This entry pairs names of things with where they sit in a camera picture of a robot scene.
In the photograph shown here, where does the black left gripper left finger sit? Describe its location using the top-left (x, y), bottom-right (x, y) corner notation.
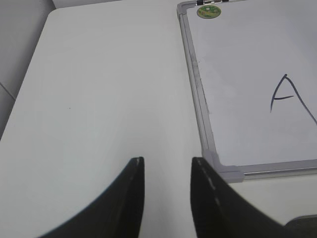
top-left (43, 157), bottom-right (145, 238)

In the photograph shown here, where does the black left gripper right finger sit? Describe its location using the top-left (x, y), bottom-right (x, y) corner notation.
top-left (190, 157), bottom-right (297, 238)

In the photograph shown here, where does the round green magnet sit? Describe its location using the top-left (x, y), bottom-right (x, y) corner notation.
top-left (197, 5), bottom-right (221, 19)

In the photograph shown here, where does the white magnetic whiteboard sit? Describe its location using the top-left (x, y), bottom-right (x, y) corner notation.
top-left (177, 0), bottom-right (317, 182)

